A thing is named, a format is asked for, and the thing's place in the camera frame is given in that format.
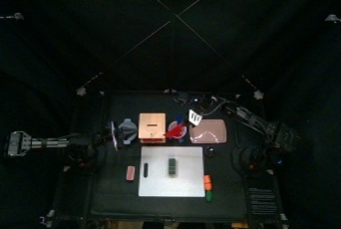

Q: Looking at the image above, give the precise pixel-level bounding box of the wooden box with red drawer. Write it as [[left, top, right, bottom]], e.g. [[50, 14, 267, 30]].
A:
[[138, 113, 169, 144]]

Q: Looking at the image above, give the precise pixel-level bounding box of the white printed label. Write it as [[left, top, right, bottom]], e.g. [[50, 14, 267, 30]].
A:
[[247, 186, 280, 218]]

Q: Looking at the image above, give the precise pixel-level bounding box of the toy sushi roll green core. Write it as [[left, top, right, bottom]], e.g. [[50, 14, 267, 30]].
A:
[[168, 157, 180, 178]]

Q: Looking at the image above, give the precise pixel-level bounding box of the small metal pot with handle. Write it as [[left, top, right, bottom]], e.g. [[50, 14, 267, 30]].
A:
[[204, 146, 217, 158]]

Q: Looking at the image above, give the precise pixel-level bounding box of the brown rectangular tray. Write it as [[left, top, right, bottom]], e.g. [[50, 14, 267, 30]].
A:
[[189, 118, 228, 144]]

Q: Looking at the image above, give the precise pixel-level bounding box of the grey bowl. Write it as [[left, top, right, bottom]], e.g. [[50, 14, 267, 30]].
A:
[[117, 117, 141, 146]]

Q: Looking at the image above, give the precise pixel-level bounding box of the orange toy carrot piece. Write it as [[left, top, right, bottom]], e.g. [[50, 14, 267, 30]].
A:
[[202, 174, 213, 192]]

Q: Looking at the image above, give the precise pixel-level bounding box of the red toy knife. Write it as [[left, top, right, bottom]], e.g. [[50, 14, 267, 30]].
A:
[[164, 123, 189, 139]]

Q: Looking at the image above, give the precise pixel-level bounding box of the white cutting board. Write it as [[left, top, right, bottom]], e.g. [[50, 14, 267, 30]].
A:
[[138, 145, 206, 198]]

